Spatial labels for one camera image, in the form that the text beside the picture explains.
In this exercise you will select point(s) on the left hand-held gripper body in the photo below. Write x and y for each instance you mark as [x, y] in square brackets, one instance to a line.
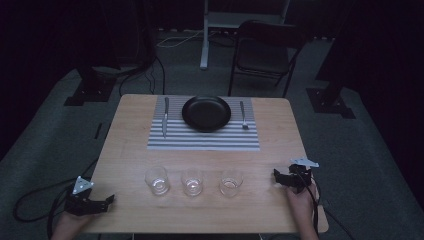
[80, 203]

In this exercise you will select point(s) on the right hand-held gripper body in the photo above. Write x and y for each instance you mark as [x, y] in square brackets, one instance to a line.
[298, 175]

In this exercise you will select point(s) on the person's left hand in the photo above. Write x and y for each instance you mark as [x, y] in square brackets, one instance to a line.
[74, 220]

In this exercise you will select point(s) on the person's right hand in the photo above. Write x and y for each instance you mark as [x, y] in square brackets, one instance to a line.
[301, 203]

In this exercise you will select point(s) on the clear drinking glass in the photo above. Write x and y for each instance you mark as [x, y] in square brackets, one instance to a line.
[192, 184]
[157, 181]
[230, 184]

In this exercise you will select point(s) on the silver fork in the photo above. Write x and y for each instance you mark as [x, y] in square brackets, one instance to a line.
[243, 115]

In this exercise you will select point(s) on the small black floor strip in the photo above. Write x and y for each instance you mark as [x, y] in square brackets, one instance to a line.
[98, 131]

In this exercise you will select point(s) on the grey striped placemat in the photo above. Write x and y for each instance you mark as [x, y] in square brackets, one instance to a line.
[203, 138]

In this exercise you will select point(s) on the black round plate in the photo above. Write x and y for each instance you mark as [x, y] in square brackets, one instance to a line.
[206, 113]

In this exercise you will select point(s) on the silver table knife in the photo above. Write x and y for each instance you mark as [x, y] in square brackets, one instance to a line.
[165, 116]

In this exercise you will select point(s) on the black folding chair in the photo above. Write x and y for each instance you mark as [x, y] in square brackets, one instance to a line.
[263, 55]

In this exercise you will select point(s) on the white metal stand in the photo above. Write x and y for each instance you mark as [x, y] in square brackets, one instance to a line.
[213, 23]

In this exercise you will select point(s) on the black stand with base plate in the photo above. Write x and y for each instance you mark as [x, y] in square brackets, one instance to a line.
[330, 100]
[93, 86]

